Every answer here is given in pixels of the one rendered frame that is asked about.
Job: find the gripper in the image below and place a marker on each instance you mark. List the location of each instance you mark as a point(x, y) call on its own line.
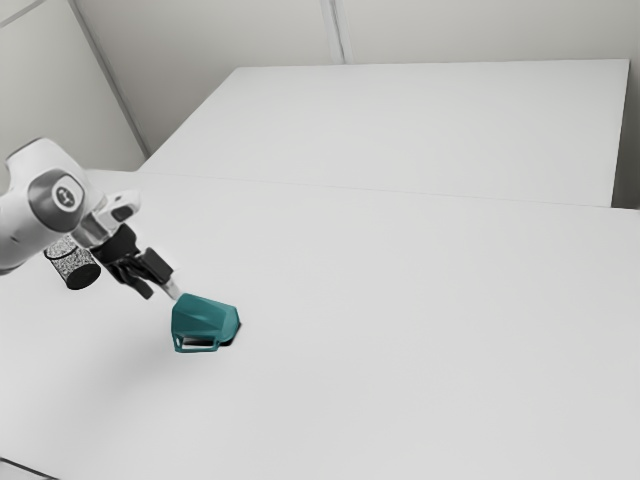
point(119, 245)

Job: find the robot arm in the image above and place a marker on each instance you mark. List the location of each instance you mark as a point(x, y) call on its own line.
point(30, 220)

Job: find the teal faceted mug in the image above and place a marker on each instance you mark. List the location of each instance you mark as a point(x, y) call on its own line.
point(202, 317)

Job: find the black mesh pen holder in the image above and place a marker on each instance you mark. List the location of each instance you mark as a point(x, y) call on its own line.
point(75, 265)

